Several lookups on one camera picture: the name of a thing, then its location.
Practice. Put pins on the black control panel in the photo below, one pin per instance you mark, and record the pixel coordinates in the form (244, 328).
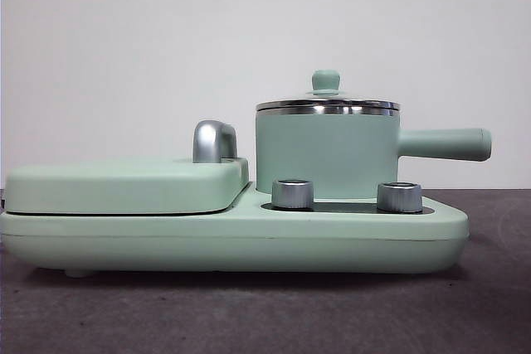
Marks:
(344, 207)

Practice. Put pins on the glass lid with mint knob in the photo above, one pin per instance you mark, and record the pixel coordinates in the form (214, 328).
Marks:
(325, 79)

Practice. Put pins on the silver control dial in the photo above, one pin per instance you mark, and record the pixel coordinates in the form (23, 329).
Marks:
(293, 193)
(400, 196)

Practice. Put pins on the mint green hinged grill cover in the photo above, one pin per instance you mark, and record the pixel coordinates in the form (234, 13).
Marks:
(116, 186)

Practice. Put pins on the mint green breakfast machine base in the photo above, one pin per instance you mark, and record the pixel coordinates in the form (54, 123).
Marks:
(124, 242)

